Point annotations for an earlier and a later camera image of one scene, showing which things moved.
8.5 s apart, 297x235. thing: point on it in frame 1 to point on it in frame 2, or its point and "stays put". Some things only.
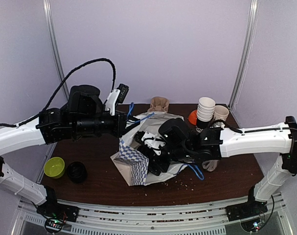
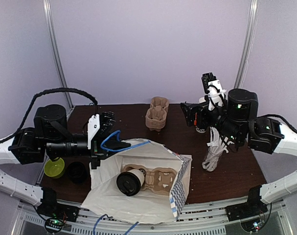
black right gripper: (154, 161) to (188, 113)
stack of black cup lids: (76, 172) stays put
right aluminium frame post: (252, 21) stays put
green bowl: (54, 167) stays put
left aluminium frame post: (47, 4) stays put
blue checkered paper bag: (131, 161) to (145, 183)
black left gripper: (120, 128) to (96, 151)
